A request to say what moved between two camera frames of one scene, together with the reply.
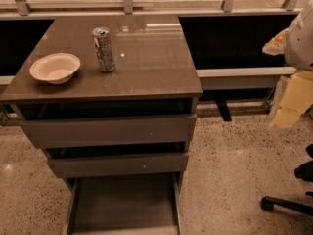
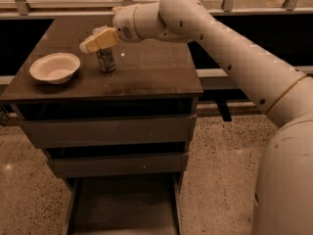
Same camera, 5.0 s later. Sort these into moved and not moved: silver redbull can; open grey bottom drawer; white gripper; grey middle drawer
Moved: white gripper
Not moved: open grey bottom drawer; silver redbull can; grey middle drawer
